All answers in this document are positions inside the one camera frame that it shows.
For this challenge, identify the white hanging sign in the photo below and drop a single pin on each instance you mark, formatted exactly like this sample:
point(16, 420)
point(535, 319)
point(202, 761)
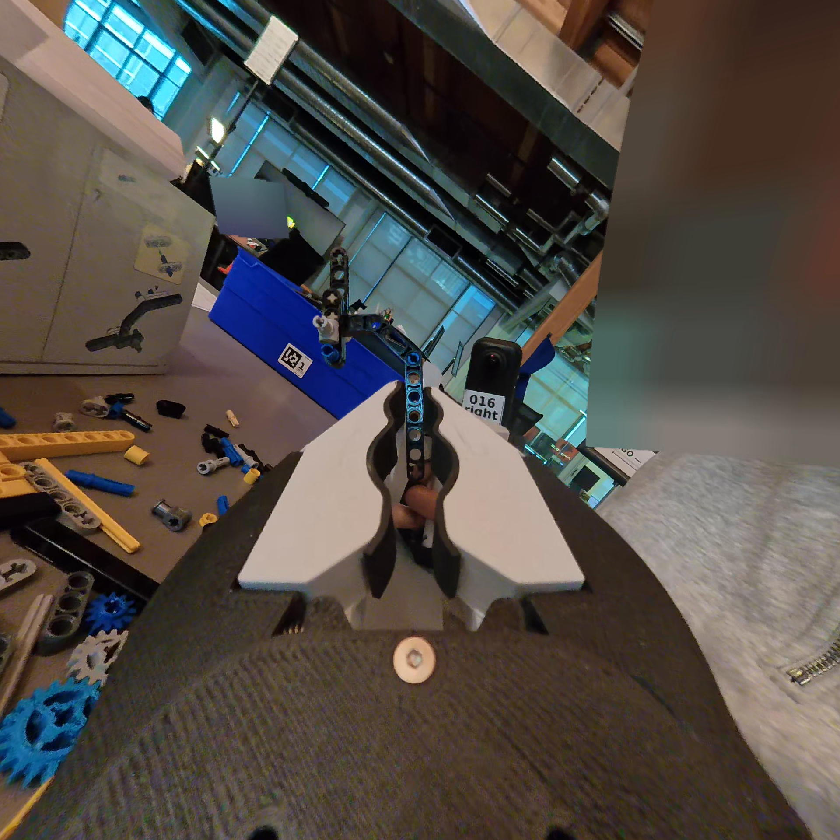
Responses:
point(270, 49)

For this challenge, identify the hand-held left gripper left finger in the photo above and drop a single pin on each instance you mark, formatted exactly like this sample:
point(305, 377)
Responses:
point(315, 518)

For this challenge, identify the white box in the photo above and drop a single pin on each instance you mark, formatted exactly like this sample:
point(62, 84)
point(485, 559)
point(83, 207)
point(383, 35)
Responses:
point(79, 85)

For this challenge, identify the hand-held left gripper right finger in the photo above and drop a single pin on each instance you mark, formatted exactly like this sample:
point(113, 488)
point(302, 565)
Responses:
point(505, 525)

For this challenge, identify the large blue plastic bin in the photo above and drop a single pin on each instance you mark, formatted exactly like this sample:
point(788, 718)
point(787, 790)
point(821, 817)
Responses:
point(262, 328)

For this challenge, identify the black and white lego assembly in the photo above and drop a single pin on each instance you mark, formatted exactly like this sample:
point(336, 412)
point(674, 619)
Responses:
point(413, 394)

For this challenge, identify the grey cardboard parts box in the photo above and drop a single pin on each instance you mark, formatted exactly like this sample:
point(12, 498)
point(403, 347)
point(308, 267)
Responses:
point(79, 262)

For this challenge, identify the person's right hand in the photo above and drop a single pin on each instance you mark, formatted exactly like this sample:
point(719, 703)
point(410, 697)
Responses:
point(415, 508)

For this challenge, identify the pile of loose lego pieces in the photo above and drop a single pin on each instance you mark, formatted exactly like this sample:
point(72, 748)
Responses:
point(72, 499)

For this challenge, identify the grey zip hoodie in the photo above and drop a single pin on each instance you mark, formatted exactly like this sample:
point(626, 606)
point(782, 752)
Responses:
point(722, 558)

